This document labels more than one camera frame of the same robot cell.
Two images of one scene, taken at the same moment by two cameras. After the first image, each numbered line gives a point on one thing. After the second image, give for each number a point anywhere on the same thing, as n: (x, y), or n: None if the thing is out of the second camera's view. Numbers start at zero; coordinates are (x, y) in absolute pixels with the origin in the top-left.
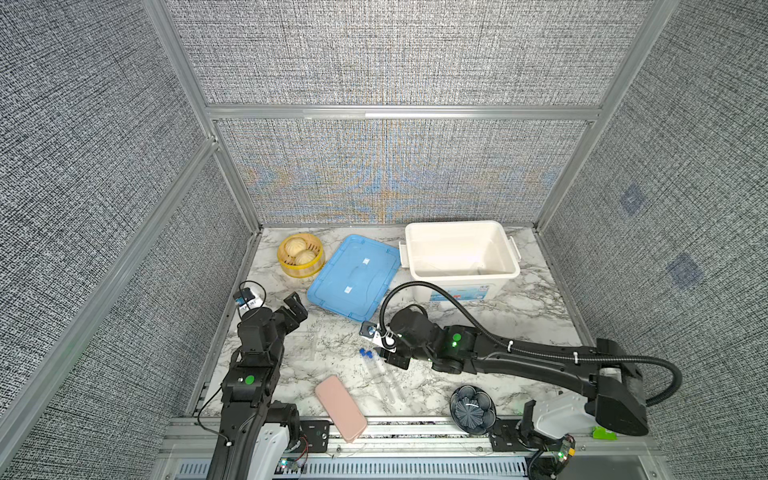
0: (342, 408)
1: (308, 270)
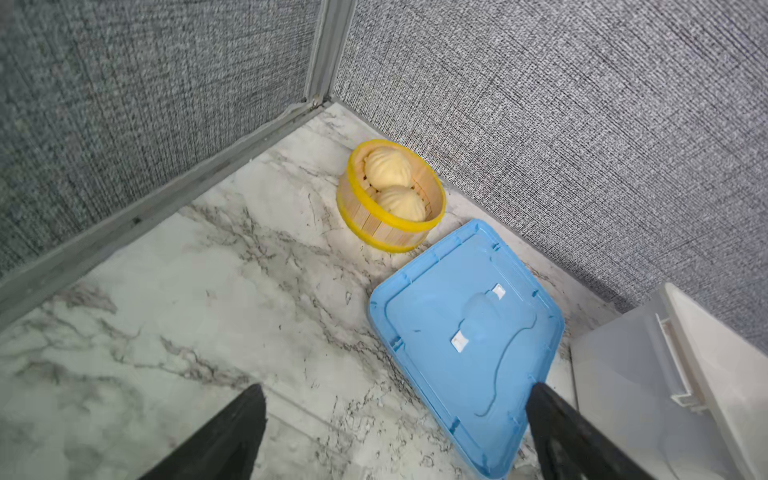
0: None
1: (368, 221)
